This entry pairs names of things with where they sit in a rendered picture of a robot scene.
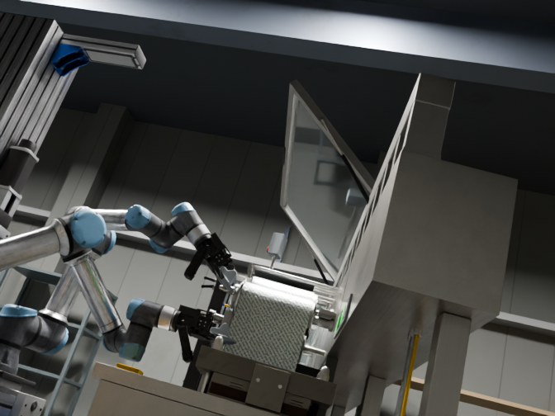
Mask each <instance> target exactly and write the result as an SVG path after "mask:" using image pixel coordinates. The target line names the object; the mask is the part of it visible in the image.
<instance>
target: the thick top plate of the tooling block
mask: <svg viewBox="0 0 555 416"><path fill-rule="evenodd" d="M256 363H257V364H260V365H263V366H268V367H272V368H274V369H278V370H280V371H285V372H288V373H290V376H289V380H288V383H287V389H286V393H289V394H292V395H297V396H300V397H303V398H306V399H311V403H310V406H311V405H312V403H313V404H318V405H319V406H320V407H319V409H323V410H327V409H328V408H329V407H331V406H332V404H333V401H334V395H335V391H336V387H337V384H335V383H332V382H329V381H324V380H321V379H318V378H315V377H312V376H307V375H303V374H301V373H297V372H294V371H289V370H287V369H283V368H281V367H277V366H272V365H269V364H266V363H263V362H258V361H255V360H252V359H249V358H246V357H241V356H238V355H235V354H232V353H228V352H223V351H221V350H217V349H214V348H212V347H207V346H203V345H202V347H201V350H200V352H199V355H198V358H197V362H196V365H195V366H196V367H197V369H198V370H199V372H200V374H203V375H205V373H206V372H209V373H211V374H212V375H213V373H214V371H215V372H218V373H221V374H224V375H227V376H232V377H235V378H238V379H241V380H244V381H249V382H251V380H252V376H253V373H254V368H255V365H256Z"/></svg>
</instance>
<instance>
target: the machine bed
mask: <svg viewBox="0 0 555 416"><path fill-rule="evenodd" d="M91 376H92V377H94V378H96V379H97V380H99V381H100V380H105V381H110V382H113V383H116V384H119V385H123V386H127V387H130V388H132V389H136V390H140V391H144V392H146V393H150V394H152V395H157V396H160V397H163V398H166V399H170V400H174V401H177V402H180V403H183V404H188V405H191V406H193V407H197V408H199V409H204V410H207V411H211V412H213V413H216V414H221V415H224V416H280V415H276V414H271V413H269V412H266V411H262V410H260V409H255V408H252V407H249V406H246V405H243V404H238V403H235V402H232V401H229V400H226V399H222V398H218V397H215V396H212V395H208V394H204V393H202V392H198V391H195V390H190V389H188V388H184V387H181V386H179V385H174V384H171V383H168V382H165V381H160V380H157V379H154V378H151V377H148V376H143V375H140V374H137V373H134V372H131V371H126V370H123V369H121V368H117V367H114V366H109V365H107V364H103V363H100V362H96V363H95V366H94V368H93V370H92V374H91Z"/></svg>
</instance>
